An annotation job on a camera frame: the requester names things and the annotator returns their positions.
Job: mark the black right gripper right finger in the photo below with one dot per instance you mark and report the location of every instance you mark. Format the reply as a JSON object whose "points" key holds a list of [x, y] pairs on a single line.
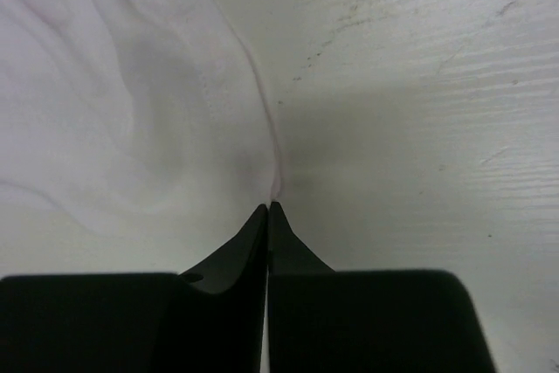
{"points": [[321, 320]]}

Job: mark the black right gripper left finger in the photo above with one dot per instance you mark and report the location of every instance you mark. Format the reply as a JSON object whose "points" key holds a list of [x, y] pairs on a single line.
{"points": [[207, 319]]}

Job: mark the white tank top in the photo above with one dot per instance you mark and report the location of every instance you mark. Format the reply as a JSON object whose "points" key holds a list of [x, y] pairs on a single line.
{"points": [[131, 114]]}

